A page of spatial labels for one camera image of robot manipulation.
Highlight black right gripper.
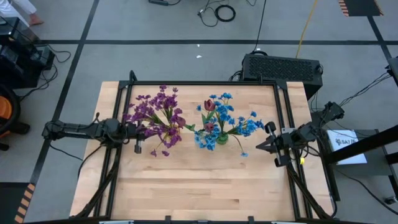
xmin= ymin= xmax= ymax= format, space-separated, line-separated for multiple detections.
xmin=255 ymin=121 xmax=297 ymax=168

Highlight purple artificial flower bunch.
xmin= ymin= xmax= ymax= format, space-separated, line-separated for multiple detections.
xmin=122 ymin=94 xmax=165 ymax=134
xmin=149 ymin=84 xmax=184 ymax=125
xmin=144 ymin=123 xmax=183 ymax=157

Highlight blue artificial flower bunch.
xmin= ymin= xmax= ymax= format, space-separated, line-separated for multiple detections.
xmin=228 ymin=110 xmax=266 ymax=158
xmin=196 ymin=92 xmax=234 ymax=138
xmin=194 ymin=130 xmax=221 ymax=152

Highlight green glass vase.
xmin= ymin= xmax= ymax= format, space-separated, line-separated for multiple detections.
xmin=216 ymin=133 xmax=230 ymax=146

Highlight white printed sheet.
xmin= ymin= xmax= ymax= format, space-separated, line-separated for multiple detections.
xmin=326 ymin=129 xmax=368 ymax=166

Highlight black computer case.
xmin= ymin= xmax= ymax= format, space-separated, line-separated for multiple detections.
xmin=241 ymin=53 xmax=324 ymax=100

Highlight black diagonal beam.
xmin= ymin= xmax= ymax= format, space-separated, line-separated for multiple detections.
xmin=326 ymin=124 xmax=398 ymax=165

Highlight dark grey side table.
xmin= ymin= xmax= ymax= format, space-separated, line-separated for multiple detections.
xmin=317 ymin=129 xmax=398 ymax=203

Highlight orange black shop vacuum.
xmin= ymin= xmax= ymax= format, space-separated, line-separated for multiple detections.
xmin=0 ymin=83 xmax=31 ymax=152

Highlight black equipment stack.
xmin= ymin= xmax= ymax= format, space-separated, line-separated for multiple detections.
xmin=0 ymin=17 xmax=56 ymax=90

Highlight black mat orange stripes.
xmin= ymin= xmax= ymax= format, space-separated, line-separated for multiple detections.
xmin=338 ymin=0 xmax=384 ymax=17
xmin=0 ymin=182 xmax=37 ymax=224

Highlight black equipment corner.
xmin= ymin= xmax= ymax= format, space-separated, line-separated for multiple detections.
xmin=386 ymin=57 xmax=398 ymax=87

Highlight person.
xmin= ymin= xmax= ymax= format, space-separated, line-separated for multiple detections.
xmin=0 ymin=0 xmax=44 ymax=27

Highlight black aluminium table frame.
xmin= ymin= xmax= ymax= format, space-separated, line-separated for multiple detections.
xmin=70 ymin=70 xmax=338 ymax=224

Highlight black cable bundle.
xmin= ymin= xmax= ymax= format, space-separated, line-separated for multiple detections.
xmin=310 ymin=70 xmax=393 ymax=113

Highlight black hanging cable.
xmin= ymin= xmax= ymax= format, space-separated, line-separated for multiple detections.
xmin=252 ymin=0 xmax=267 ymax=53

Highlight yellow hanging cord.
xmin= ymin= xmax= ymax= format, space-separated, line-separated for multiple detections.
xmin=294 ymin=0 xmax=320 ymax=59

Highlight coiled black cable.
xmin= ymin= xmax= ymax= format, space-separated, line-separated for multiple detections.
xmin=197 ymin=0 xmax=237 ymax=28

